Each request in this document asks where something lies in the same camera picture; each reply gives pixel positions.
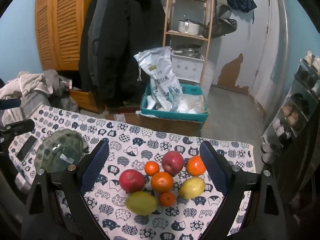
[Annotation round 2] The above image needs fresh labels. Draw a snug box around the yellow pear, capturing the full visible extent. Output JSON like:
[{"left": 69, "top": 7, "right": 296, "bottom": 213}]
[
  {"left": 179, "top": 177, "right": 206, "bottom": 199},
  {"left": 126, "top": 191, "right": 157, "bottom": 216}
]

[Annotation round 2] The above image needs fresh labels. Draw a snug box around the large orange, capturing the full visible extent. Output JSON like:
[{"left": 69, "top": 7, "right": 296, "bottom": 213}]
[
  {"left": 186, "top": 155, "right": 206, "bottom": 177},
  {"left": 151, "top": 172, "right": 174, "bottom": 193}
]

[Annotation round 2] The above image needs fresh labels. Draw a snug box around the red apple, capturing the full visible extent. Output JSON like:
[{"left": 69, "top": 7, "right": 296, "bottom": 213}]
[
  {"left": 162, "top": 151, "right": 184, "bottom": 177},
  {"left": 119, "top": 169, "right": 145, "bottom": 193}
]

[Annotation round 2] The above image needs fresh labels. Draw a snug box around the small tangerine front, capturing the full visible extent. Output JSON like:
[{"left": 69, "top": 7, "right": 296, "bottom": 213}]
[{"left": 158, "top": 192, "right": 176, "bottom": 207}]

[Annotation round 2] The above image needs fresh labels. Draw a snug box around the small tangerine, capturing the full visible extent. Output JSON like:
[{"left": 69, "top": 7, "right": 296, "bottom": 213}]
[
  {"left": 144, "top": 161, "right": 160, "bottom": 177},
  {"left": 158, "top": 192, "right": 176, "bottom": 207}
]

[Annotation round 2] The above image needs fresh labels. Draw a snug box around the red apple back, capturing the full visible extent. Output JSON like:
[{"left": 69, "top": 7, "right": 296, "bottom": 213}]
[{"left": 162, "top": 151, "right": 184, "bottom": 177}]

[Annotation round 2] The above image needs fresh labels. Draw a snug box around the small tangerine back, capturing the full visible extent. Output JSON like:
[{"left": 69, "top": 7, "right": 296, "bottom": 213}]
[{"left": 144, "top": 161, "right": 160, "bottom": 177}]

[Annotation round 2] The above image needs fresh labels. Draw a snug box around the black smartphone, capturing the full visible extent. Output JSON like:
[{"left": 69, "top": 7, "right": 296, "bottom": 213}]
[{"left": 16, "top": 136, "right": 37, "bottom": 161}]

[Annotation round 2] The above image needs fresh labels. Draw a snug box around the green scalloped glass bowl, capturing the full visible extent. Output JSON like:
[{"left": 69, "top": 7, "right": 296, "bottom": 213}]
[{"left": 34, "top": 129, "right": 85, "bottom": 173}]

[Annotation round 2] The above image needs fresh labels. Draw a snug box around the pile of grey clothes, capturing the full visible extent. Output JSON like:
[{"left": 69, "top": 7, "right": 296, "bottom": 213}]
[{"left": 1, "top": 69, "right": 79, "bottom": 126}]

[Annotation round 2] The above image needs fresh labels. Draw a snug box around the wooden drawer box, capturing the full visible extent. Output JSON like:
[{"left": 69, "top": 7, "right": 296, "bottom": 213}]
[{"left": 69, "top": 89, "right": 105, "bottom": 114}]

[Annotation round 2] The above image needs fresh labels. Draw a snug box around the cat pattern tablecloth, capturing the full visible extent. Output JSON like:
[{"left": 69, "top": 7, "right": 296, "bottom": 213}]
[{"left": 7, "top": 104, "right": 256, "bottom": 240}]

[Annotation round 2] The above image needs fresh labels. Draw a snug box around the clear plastic bag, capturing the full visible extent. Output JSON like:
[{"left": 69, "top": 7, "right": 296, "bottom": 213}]
[{"left": 175, "top": 94, "right": 205, "bottom": 114}]

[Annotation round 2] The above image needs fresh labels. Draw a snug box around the shoe rack with shoes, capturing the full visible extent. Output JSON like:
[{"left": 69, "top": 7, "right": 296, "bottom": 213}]
[{"left": 261, "top": 51, "right": 319, "bottom": 165}]

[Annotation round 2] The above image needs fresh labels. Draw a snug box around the teal plastic crate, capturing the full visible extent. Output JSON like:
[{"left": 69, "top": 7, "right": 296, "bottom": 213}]
[{"left": 140, "top": 84, "right": 209, "bottom": 126}]

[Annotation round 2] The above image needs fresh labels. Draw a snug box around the wooden louvered wardrobe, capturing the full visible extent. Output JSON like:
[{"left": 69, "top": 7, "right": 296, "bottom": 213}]
[{"left": 35, "top": 0, "right": 91, "bottom": 71}]

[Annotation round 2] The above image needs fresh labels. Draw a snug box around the white storage basket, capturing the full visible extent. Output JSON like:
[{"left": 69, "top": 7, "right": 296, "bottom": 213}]
[{"left": 171, "top": 50, "right": 205, "bottom": 83}]

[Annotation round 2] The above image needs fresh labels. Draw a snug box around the black hanging coat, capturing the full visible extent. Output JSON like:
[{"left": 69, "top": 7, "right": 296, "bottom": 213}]
[{"left": 78, "top": 0, "right": 165, "bottom": 108}]

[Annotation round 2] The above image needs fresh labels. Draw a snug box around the white rice bag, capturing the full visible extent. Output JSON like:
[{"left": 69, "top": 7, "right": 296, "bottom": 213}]
[{"left": 134, "top": 47, "right": 183, "bottom": 111}]

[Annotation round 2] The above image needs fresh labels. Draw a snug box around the steel pot on basket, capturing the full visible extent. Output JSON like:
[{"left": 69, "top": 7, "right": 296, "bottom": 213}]
[{"left": 174, "top": 44, "right": 201, "bottom": 59}]

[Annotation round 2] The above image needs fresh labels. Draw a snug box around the dark hanging bag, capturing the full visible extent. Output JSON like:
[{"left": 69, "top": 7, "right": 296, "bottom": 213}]
[{"left": 211, "top": 4, "right": 238, "bottom": 38}]

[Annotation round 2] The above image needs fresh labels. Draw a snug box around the white cooking pot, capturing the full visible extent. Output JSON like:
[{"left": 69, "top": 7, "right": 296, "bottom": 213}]
[{"left": 178, "top": 20, "right": 200, "bottom": 35}]

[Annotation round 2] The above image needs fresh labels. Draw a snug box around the wooden shelf rack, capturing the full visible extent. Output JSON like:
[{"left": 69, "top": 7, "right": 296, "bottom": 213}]
[{"left": 162, "top": 0, "right": 216, "bottom": 86}]

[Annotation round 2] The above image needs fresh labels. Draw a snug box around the dark folded umbrella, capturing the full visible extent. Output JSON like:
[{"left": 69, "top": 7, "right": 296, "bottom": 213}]
[{"left": 227, "top": 0, "right": 257, "bottom": 24}]

